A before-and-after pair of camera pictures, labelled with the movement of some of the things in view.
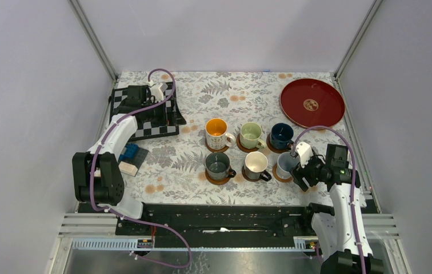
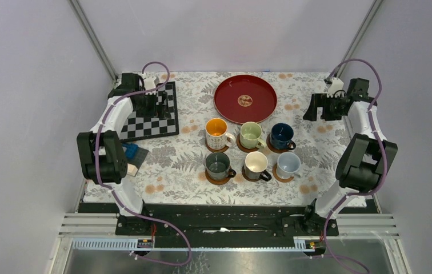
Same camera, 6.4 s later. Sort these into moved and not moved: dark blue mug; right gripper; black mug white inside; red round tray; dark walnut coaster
Moved: red round tray; right gripper
Not moved: dark walnut coaster; dark blue mug; black mug white inside
